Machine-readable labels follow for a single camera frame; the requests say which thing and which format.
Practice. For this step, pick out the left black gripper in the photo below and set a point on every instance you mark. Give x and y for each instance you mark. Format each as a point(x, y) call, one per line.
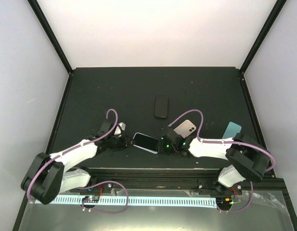
point(125, 143)

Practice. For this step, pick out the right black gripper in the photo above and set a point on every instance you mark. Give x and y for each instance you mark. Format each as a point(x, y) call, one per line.
point(161, 151)

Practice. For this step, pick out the lilac phone case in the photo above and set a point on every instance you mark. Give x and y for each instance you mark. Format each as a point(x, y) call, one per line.
point(136, 146)

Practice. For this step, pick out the beige phone case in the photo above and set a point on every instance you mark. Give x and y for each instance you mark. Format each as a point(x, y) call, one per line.
point(185, 127)

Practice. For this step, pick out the black phone case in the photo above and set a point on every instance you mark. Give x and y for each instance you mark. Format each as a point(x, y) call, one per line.
point(161, 117)

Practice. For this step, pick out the teal phone case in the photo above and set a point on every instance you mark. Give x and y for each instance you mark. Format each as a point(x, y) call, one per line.
point(231, 130)

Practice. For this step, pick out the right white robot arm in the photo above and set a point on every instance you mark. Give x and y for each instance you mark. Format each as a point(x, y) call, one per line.
point(247, 160)

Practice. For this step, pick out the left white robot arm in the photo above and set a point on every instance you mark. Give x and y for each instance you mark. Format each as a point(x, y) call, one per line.
point(61, 166)

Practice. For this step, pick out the left controller board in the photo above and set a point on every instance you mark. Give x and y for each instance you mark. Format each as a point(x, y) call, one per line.
point(90, 199)

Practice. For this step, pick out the controller board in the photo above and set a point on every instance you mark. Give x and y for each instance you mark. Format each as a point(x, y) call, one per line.
point(90, 199)
point(225, 200)

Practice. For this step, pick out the right controller board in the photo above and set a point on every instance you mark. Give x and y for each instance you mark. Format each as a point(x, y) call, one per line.
point(225, 200)

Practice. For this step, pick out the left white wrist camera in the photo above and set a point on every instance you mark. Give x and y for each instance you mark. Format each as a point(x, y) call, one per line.
point(120, 128)

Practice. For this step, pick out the black front aluminium rail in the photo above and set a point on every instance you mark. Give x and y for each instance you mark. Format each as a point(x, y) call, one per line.
point(153, 179)

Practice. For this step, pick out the white slotted cable duct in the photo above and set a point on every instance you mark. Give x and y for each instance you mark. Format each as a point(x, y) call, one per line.
point(139, 201)

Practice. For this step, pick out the left black frame post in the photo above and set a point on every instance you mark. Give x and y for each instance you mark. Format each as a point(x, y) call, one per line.
point(35, 6)

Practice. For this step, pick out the black frame post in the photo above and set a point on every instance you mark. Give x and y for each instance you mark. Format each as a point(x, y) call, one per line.
point(278, 6)
point(35, 6)

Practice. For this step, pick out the right black frame post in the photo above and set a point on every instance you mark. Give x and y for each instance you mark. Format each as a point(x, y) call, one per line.
point(278, 6)

